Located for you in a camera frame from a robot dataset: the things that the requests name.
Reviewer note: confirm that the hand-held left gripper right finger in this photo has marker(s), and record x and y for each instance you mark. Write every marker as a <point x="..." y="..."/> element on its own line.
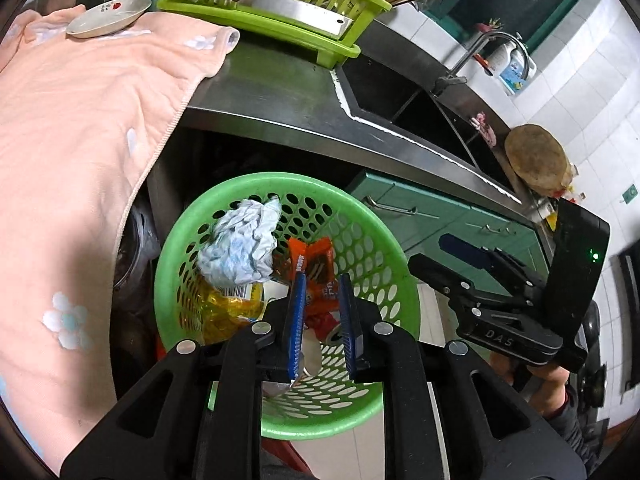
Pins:
<point x="347" y="325"/>

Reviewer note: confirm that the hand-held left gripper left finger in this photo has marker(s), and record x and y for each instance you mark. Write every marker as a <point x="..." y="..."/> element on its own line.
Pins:
<point x="295" y="325"/>

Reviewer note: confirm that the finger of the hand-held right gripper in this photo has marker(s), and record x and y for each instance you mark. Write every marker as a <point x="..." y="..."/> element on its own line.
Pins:
<point x="465" y="252"/>
<point x="480" y="320"/>

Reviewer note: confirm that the green plastic basket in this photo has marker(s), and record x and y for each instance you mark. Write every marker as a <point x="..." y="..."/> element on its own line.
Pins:
<point x="370" y="260"/>

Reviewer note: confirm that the person's right forearm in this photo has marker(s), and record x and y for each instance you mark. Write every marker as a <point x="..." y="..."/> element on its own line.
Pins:
<point x="575" y="435"/>

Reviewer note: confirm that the person's right hand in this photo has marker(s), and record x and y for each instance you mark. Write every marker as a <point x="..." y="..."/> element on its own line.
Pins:
<point x="545" y="380"/>

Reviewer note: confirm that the green cabinet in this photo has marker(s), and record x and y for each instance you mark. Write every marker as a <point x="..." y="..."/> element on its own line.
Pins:
<point x="450" y="215"/>

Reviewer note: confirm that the orange snack wrapper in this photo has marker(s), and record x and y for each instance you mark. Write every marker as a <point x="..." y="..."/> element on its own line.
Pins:
<point x="320" y="260"/>

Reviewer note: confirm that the yellow plastic bag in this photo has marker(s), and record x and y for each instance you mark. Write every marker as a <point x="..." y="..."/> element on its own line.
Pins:
<point x="220" y="310"/>

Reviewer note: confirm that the crumpled white tissue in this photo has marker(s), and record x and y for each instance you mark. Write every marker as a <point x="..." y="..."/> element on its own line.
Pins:
<point x="240" y="245"/>

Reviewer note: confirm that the round wooden cutting board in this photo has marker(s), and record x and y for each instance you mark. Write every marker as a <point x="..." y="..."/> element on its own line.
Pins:
<point x="537" y="157"/>

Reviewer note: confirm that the pink cloth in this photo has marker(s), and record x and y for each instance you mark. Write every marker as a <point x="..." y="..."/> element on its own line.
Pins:
<point x="484" y="127"/>

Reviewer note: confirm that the red plastic stool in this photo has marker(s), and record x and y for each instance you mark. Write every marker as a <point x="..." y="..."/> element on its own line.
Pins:
<point x="285" y="455"/>

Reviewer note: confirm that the steel sink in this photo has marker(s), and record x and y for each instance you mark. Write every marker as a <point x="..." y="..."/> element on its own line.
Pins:
<point x="400" y="105"/>

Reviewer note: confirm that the dark plastic bag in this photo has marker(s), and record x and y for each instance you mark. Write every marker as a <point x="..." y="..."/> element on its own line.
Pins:
<point x="140" y="260"/>

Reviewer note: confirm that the white detergent bottle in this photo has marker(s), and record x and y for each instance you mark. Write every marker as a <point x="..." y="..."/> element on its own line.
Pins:
<point x="515" y="72"/>

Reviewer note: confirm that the metal faucet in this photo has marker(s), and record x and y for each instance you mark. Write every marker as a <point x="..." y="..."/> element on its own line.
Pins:
<point x="480" y="45"/>

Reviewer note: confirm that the peach flower-print towel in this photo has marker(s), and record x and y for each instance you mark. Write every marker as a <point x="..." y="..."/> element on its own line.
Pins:
<point x="75" y="135"/>

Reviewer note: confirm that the white plate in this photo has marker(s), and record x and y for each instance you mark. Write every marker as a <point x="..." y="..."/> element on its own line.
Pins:
<point x="107" y="17"/>

